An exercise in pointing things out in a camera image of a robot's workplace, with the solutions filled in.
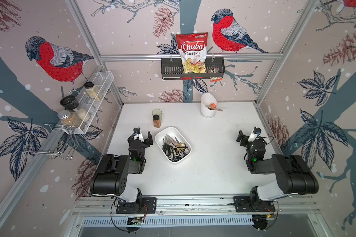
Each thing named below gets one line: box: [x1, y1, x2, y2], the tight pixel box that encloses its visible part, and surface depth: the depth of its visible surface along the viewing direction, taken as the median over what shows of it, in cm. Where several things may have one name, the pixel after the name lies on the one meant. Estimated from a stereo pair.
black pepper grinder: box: [59, 95, 91, 123], surface depth 65 cm
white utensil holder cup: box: [200, 92, 218, 119], surface depth 110 cm
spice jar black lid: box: [83, 81, 103, 102], surface depth 76 cm
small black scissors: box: [161, 137, 174, 158], surface depth 92 cm
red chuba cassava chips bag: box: [175, 32, 209, 75], surface depth 84 cm
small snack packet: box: [209, 76, 223, 83], surface depth 92 cm
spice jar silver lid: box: [57, 109, 72, 120], surface depth 61 cm
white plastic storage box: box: [154, 126, 192, 164], surface depth 94 cm
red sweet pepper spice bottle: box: [152, 114, 162, 128], surface depth 103 cm
